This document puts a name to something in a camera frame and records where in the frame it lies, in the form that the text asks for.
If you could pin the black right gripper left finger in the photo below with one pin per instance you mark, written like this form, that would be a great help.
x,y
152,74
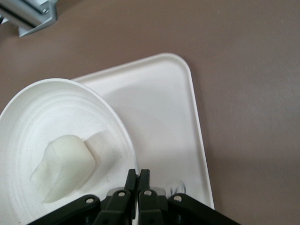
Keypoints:
x,y
117,204

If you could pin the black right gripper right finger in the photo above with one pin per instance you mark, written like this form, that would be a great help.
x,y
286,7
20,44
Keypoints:
x,y
154,204

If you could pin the white round plate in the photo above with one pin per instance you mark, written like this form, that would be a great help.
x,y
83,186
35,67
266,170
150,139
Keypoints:
x,y
58,112

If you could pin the white steamed bun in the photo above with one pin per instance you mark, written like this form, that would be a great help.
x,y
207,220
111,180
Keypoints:
x,y
63,168

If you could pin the white rectangular tray bear print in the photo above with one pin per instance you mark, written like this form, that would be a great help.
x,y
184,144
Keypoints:
x,y
164,112

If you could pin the aluminium frame bracket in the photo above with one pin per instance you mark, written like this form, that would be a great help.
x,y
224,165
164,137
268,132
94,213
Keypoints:
x,y
30,16

